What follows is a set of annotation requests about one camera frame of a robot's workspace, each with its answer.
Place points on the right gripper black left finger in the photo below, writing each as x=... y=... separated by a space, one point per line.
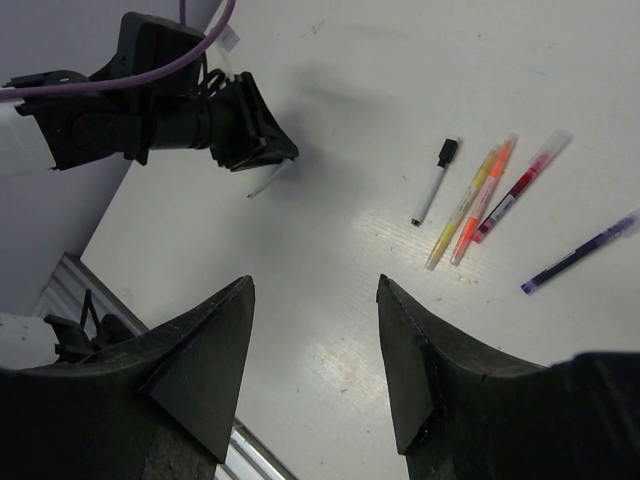
x=158 y=406

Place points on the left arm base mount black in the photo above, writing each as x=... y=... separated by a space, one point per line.
x=29 y=342

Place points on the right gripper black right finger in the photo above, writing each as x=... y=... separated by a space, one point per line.
x=462 y=409

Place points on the orange pen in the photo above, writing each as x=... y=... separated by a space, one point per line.
x=482 y=200

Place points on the purple pen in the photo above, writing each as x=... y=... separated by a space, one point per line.
x=626 y=226

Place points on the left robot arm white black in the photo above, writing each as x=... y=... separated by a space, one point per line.
x=67 y=124

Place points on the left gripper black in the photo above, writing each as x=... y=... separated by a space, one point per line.
x=227 y=116

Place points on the red pen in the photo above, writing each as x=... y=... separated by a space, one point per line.
x=547 y=153

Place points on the yellow pen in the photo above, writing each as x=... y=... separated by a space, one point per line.
x=462 y=208

